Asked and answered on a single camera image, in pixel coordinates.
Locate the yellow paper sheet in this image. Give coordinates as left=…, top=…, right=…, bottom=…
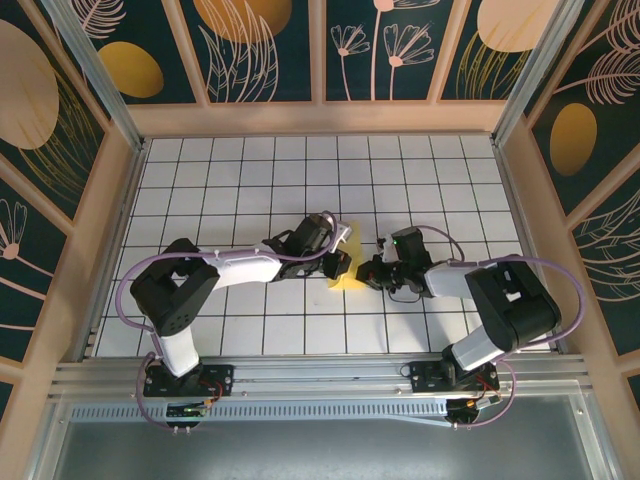
left=324, top=221, right=371, bottom=292

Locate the white grid mat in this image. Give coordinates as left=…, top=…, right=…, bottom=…
left=94, top=134, right=557, bottom=357

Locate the small controller circuit board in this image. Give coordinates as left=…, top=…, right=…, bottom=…
left=447, top=394, right=501, bottom=422
left=164, top=402, right=211, bottom=422

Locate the grey metal panel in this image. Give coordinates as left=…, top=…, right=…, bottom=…
left=29, top=394, right=619, bottom=480

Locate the aluminium mounting rail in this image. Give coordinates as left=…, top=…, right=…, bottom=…
left=49, top=354, right=594, bottom=401

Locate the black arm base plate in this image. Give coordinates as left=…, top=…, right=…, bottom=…
left=143, top=363, right=236, bottom=399
left=408, top=359, right=501, bottom=396

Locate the aluminium side rail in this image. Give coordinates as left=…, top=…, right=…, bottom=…
left=74, top=139, right=149, bottom=361
left=492, top=137, right=571, bottom=354

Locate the slotted grey cable duct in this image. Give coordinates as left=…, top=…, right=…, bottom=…
left=67, top=399, right=451, bottom=424

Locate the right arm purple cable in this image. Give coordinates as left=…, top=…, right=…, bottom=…
left=417, top=224, right=586, bottom=430

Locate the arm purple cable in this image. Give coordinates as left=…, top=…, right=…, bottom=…
left=417, top=224, right=586, bottom=430
left=117, top=210, right=346, bottom=431

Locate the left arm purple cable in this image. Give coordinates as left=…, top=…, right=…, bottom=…
left=117, top=210, right=346, bottom=431

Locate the aluminium frame post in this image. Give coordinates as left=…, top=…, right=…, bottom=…
left=492, top=0, right=586, bottom=146
left=39, top=0, right=147, bottom=154

